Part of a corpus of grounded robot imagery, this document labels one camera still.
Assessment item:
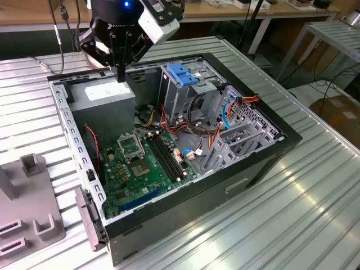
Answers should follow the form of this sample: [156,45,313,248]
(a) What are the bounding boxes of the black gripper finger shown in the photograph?
[76,29,123,83]
[121,30,153,83]

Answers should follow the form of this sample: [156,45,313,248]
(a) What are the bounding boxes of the orange red power wire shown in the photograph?
[224,94,261,119]

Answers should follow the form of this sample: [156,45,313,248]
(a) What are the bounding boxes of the metal disk bay cage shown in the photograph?
[201,97,287,175]

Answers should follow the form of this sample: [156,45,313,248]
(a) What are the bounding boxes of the blue plastic drive latch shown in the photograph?
[166,63,200,87]

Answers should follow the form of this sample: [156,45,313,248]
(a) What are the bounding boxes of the grey power supply unit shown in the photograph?
[67,76,137,147]

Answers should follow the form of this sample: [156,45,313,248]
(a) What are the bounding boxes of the metal optical drive cage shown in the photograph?
[157,57,229,124]

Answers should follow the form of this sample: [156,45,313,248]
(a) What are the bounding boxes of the wooden workbench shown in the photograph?
[0,0,341,54]

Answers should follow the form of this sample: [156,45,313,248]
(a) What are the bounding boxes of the metal socket cover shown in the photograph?
[116,133,146,161]

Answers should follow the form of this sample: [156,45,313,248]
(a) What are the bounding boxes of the white box with black stripe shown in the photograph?
[235,0,271,10]

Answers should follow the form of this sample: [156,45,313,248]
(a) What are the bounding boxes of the black RAM slot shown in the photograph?
[154,134,185,178]
[158,133,188,176]
[146,136,178,183]
[150,135,182,181]

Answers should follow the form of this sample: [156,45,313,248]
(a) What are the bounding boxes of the black tripod stand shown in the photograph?
[237,0,267,60]

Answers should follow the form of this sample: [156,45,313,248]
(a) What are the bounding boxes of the green motherboard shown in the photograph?
[98,130,199,220]

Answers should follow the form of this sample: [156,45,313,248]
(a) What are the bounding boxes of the blue expansion slot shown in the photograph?
[117,184,164,213]

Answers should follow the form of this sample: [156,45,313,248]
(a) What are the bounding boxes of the black open PC case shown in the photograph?
[46,52,304,267]

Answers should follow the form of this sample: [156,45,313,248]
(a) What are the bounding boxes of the grey parts rack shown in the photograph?
[0,153,67,268]

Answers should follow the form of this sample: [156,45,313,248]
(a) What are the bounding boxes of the grey plastic case latch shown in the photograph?
[74,187,109,252]

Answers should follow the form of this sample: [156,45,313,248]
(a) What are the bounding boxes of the metal slat side table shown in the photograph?
[277,21,360,83]

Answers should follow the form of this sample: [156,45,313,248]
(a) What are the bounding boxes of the brown cardboard box with label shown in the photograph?
[309,94,360,136]

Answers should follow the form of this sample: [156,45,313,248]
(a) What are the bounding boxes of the silver metal cylinder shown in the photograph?
[344,11,360,26]

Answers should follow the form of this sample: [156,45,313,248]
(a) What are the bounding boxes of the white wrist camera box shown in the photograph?
[137,0,181,45]

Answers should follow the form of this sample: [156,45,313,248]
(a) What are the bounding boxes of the black cable with metal connector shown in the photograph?
[33,0,82,75]

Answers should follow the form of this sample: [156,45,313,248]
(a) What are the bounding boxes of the yellow black wire bundle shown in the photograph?
[142,109,158,127]

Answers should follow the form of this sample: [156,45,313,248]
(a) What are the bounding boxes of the multicoloured wire bundle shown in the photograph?
[159,103,226,154]

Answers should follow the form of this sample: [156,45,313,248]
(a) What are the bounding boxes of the red black twisted wire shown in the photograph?
[84,125,101,172]

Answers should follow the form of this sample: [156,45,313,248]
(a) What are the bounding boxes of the long blue data wire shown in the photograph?
[222,89,240,130]

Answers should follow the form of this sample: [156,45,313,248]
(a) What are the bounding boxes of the white connector with wires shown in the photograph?
[187,140,205,161]

